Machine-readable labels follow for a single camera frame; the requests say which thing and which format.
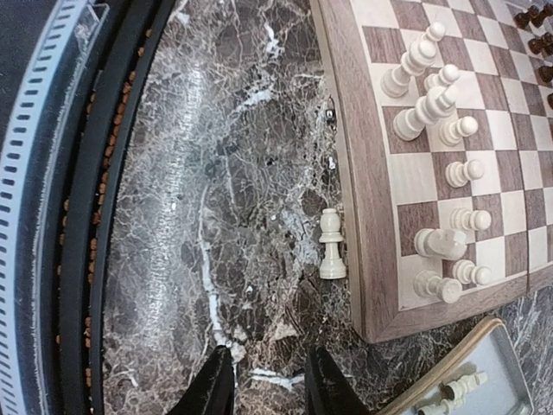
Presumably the white chess piece pair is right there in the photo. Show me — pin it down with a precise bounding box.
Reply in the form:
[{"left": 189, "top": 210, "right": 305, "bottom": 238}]
[{"left": 438, "top": 116, "right": 479, "bottom": 147}]

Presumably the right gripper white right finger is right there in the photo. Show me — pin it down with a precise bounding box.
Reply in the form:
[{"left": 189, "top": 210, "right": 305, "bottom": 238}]
[{"left": 304, "top": 346, "right": 369, "bottom": 415}]

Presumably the white bishop chess piece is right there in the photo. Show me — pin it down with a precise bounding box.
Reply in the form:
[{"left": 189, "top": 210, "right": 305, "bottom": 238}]
[{"left": 319, "top": 208, "right": 346, "bottom": 280}]

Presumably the white slotted cable duct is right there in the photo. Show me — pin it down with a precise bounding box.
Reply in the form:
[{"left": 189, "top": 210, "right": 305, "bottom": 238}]
[{"left": 1, "top": 1, "right": 110, "bottom": 414}]

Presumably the metal tray wood rim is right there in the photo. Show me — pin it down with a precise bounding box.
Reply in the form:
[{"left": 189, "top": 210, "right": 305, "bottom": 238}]
[{"left": 380, "top": 316, "right": 535, "bottom": 414}]

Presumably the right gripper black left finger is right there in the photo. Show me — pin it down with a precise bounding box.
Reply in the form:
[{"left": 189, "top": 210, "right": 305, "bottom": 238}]
[{"left": 168, "top": 345, "right": 235, "bottom": 415}]

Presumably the black front rail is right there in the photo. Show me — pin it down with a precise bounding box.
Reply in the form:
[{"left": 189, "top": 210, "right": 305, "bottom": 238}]
[{"left": 59, "top": 1, "right": 174, "bottom": 414}]

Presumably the white piece in tray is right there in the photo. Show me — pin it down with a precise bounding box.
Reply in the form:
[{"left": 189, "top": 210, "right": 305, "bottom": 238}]
[{"left": 442, "top": 372, "right": 488, "bottom": 400}]

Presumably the white chess piece tall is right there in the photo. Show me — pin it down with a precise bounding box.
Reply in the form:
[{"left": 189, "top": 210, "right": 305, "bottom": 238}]
[{"left": 381, "top": 22, "right": 446, "bottom": 98}]

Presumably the white pawn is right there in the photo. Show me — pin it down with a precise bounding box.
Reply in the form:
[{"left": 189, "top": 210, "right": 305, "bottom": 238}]
[
  {"left": 449, "top": 207, "right": 493, "bottom": 231},
  {"left": 424, "top": 64, "right": 460, "bottom": 91},
  {"left": 452, "top": 259, "right": 493, "bottom": 285}
]

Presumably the wooden chess board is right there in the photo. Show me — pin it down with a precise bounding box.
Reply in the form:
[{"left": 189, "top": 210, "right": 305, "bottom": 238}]
[{"left": 311, "top": 1, "right": 552, "bottom": 343}]

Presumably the white rook chess piece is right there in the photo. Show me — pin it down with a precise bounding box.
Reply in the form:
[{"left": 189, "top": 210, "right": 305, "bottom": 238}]
[{"left": 413, "top": 270, "right": 462, "bottom": 303}]

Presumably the white knight chess piece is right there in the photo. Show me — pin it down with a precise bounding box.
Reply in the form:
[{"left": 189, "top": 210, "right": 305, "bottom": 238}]
[{"left": 414, "top": 228, "right": 467, "bottom": 260}]

